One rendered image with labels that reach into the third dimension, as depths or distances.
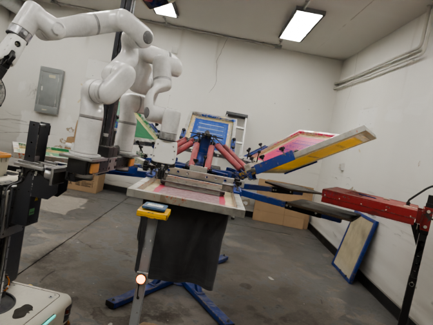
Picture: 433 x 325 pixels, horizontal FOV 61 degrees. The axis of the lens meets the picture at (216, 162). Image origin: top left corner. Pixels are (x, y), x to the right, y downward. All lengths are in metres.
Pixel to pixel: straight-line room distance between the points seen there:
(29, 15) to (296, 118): 5.60
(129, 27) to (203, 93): 5.03
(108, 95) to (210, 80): 5.13
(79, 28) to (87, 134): 0.41
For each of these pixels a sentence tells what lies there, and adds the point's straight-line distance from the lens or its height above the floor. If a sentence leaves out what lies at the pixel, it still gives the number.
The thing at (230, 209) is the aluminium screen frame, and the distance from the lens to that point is 1.80.
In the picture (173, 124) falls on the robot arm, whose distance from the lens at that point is 1.57.
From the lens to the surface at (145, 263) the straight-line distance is 1.70.
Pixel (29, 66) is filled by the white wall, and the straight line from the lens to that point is 7.36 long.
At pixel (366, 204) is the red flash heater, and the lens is 2.54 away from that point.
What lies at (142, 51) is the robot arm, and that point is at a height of 1.64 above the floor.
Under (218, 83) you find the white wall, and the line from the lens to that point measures 6.55.
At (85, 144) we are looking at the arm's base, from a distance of 1.56.
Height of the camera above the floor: 1.32
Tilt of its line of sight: 4 degrees down
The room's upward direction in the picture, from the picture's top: 11 degrees clockwise
